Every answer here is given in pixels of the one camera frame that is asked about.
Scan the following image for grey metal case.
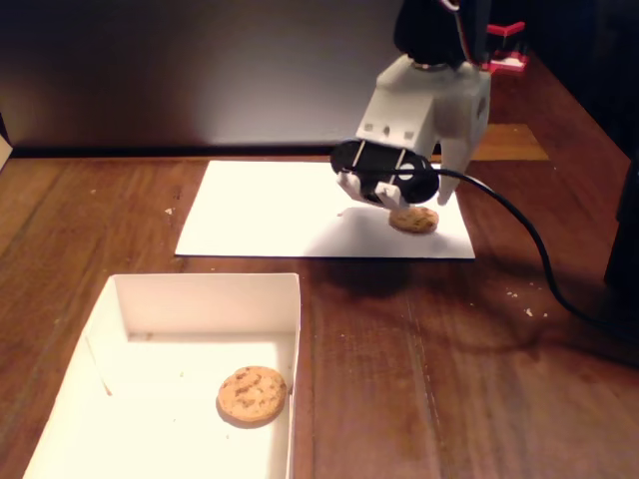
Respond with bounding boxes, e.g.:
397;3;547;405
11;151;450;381
0;0;480;151

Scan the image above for black camera cable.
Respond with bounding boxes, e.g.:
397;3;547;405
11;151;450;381
393;167;639;338

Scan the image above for red plastic object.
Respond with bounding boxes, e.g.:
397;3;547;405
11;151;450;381
481;20;530;76

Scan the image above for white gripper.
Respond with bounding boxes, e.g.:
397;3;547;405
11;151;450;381
358;55;491;207

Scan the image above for white paper sheet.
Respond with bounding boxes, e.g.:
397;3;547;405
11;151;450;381
174;159;476;261

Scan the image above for black stand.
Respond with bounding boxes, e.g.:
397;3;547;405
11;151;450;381
603;154;639;300

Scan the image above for red white black servo wires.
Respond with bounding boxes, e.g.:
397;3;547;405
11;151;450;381
441;0;476;65

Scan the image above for white cardboard box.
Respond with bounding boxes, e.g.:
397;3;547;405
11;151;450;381
22;271;304;479

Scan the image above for round mini cookie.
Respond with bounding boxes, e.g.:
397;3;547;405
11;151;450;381
216;365;290;426
388;207;439;235

